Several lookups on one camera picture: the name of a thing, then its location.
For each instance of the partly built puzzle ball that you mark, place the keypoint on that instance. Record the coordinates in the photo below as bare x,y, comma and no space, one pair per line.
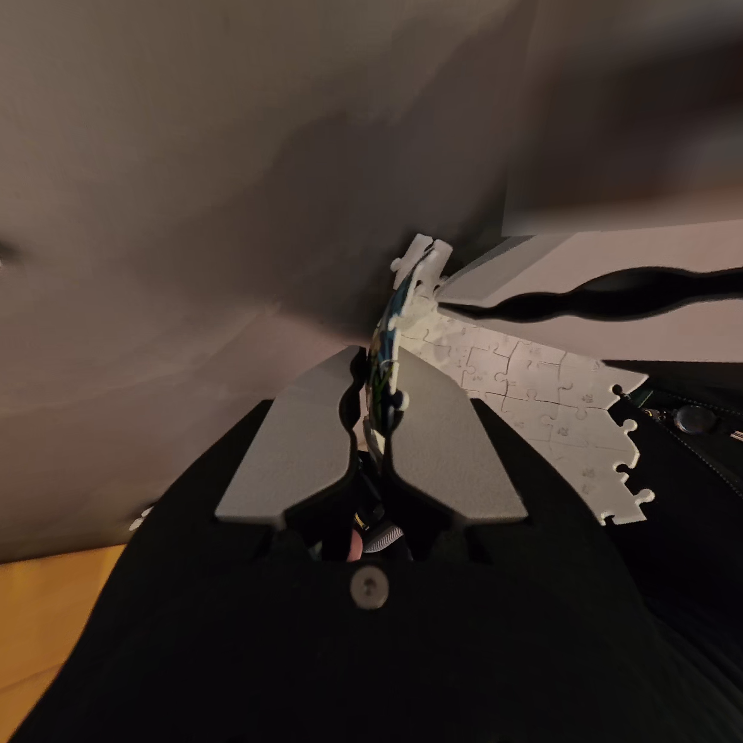
522,377

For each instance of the yellow box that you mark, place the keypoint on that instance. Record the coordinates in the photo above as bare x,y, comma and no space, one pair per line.
35,609

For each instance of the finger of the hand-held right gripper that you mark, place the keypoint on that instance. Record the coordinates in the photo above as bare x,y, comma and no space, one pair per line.
580,258
667,331

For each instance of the black badge reel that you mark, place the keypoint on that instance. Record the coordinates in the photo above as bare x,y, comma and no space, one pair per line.
693,419

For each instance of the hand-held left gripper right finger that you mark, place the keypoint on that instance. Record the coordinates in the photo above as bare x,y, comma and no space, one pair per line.
458,464

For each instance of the white puzzle piece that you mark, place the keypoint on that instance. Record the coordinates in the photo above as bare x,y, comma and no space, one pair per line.
421,252
140,516

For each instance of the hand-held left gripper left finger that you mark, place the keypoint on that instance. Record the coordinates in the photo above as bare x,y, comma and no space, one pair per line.
290,458

